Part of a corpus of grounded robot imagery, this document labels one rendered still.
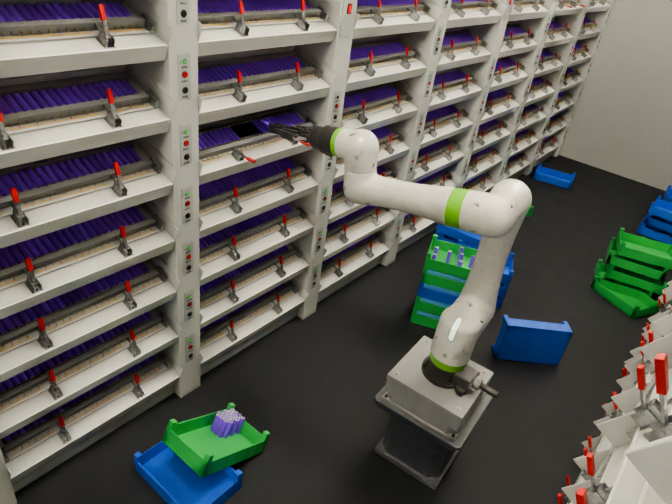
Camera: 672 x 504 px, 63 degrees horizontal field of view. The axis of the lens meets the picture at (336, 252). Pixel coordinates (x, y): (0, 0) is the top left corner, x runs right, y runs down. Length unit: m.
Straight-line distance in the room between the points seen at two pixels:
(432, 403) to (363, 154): 0.80
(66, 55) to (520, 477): 1.94
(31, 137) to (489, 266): 1.31
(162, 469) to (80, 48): 1.32
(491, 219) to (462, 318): 0.36
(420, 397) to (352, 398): 0.52
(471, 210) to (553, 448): 1.17
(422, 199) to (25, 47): 1.04
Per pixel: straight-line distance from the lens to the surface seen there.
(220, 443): 2.02
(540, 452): 2.35
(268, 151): 1.95
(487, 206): 1.53
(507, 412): 2.44
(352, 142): 1.65
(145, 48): 1.53
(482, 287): 1.82
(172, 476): 2.02
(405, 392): 1.84
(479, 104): 3.36
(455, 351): 1.76
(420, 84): 2.69
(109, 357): 1.95
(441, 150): 3.26
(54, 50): 1.43
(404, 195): 1.63
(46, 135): 1.48
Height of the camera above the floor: 1.64
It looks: 32 degrees down
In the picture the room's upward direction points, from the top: 8 degrees clockwise
